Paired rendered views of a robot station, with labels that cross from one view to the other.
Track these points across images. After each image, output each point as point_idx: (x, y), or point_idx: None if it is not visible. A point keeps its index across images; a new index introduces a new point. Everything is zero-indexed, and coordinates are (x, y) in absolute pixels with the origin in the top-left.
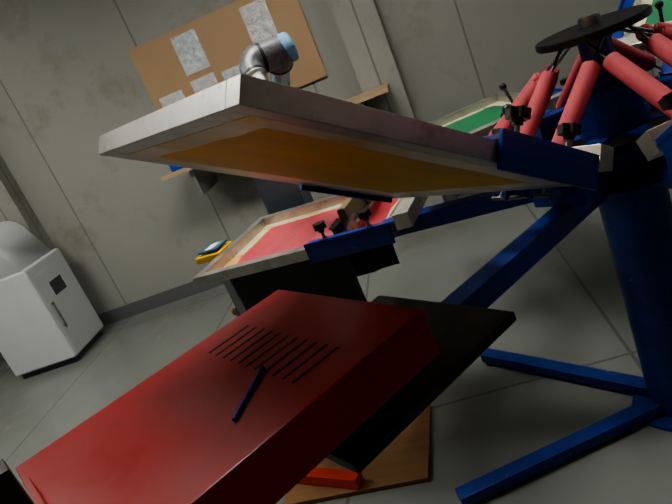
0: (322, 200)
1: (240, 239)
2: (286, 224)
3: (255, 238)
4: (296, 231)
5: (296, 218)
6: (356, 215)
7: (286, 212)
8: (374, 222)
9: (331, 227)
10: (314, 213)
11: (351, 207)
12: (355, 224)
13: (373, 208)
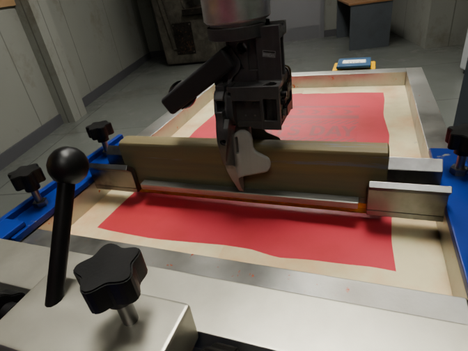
0: (421, 115)
1: (317, 74)
2: (375, 104)
3: (344, 88)
4: (308, 121)
5: (398, 108)
6: (165, 177)
7: (410, 88)
8: (171, 220)
9: (109, 149)
10: (398, 124)
11: (152, 156)
12: (129, 184)
13: (288, 211)
